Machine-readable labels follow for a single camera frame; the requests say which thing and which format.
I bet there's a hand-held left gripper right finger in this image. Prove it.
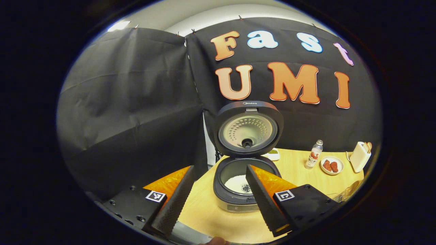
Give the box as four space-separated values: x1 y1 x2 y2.
245 165 341 238

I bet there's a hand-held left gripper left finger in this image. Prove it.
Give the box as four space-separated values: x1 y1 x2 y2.
95 166 197 239

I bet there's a white rice heap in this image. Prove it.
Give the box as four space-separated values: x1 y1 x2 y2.
225 175 254 195

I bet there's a dark grey rice cooker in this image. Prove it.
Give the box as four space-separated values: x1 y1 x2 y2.
213 101 284 213

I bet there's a clear red label bottle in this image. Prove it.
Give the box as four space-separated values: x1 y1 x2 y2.
305 140 323 169

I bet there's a small white plate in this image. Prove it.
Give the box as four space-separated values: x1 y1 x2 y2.
320 156 344 175

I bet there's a cream white toaster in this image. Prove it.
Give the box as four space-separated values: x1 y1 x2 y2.
349 142 372 173

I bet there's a black backdrop cloth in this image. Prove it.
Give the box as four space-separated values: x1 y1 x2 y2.
56 17 384 201

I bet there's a ceiling light panel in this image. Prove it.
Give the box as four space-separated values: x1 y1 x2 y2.
108 21 131 32

